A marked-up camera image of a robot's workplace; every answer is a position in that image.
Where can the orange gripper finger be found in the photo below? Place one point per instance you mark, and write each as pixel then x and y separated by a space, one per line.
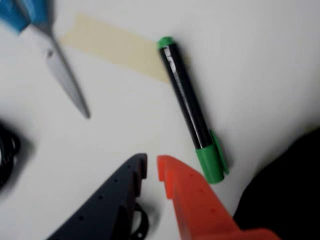
pixel 197 210

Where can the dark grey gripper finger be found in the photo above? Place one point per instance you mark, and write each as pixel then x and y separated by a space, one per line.
pixel 105 210

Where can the green black marker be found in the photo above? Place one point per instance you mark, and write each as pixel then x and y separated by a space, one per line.
pixel 185 100

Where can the black fabric bag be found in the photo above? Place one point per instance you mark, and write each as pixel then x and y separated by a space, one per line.
pixel 287 187

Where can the long beige masking tape strip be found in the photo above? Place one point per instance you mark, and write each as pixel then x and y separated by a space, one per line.
pixel 107 42

